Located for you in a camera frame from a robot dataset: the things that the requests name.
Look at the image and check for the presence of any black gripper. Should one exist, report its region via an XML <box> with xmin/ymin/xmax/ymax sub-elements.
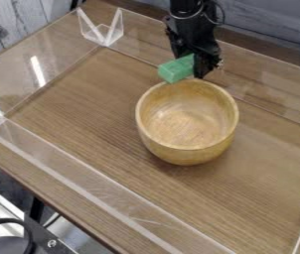
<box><xmin>163</xmin><ymin>11</ymin><xmax>224</xmax><ymax>79</ymax></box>

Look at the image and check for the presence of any green rectangular block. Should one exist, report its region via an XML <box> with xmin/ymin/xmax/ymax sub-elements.
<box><xmin>158</xmin><ymin>55</ymin><xmax>194</xmax><ymax>83</ymax></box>

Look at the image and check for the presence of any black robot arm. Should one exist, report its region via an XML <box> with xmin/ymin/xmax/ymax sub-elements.
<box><xmin>163</xmin><ymin>0</ymin><xmax>225</xmax><ymax>78</ymax></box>

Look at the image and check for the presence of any brown wooden bowl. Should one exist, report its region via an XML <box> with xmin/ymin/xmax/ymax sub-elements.
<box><xmin>135</xmin><ymin>78</ymin><xmax>240</xmax><ymax>166</ymax></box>

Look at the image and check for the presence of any black table leg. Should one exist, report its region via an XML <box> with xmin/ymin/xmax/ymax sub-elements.
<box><xmin>30</xmin><ymin>197</ymin><xmax>46</xmax><ymax>223</ymax></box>

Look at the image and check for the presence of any clear acrylic corner bracket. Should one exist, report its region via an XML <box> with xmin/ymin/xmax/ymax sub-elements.
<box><xmin>76</xmin><ymin>8</ymin><xmax>123</xmax><ymax>48</ymax></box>

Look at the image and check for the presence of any clear acrylic tray enclosure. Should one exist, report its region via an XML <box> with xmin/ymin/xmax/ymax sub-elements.
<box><xmin>0</xmin><ymin>1</ymin><xmax>300</xmax><ymax>254</ymax></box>

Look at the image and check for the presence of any black metal base plate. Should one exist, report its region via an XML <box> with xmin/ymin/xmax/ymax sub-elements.
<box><xmin>0</xmin><ymin>225</ymin><xmax>76</xmax><ymax>254</ymax></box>

